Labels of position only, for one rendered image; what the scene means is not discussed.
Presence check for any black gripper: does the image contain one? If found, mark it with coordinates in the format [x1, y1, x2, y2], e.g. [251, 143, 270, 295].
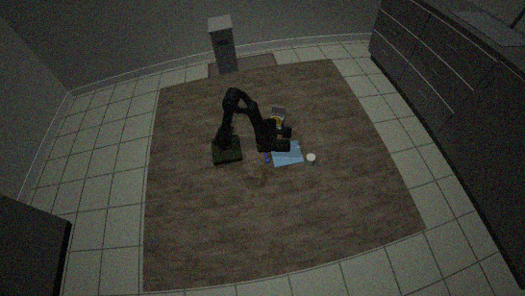
[276, 120, 291, 138]

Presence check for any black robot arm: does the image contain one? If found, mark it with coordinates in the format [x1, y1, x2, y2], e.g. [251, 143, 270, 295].
[213, 87, 290, 153]

